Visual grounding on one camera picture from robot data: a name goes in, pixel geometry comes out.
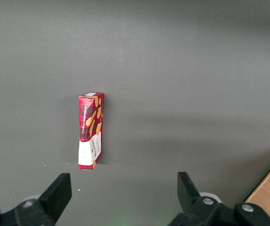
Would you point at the red tartan shortbread cookie box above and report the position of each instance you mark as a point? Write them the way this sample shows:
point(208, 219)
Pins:
point(90, 122)

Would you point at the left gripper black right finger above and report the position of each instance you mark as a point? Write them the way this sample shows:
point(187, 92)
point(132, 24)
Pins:
point(189, 195)

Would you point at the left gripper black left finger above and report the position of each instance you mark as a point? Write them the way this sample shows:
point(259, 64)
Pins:
point(54, 200)

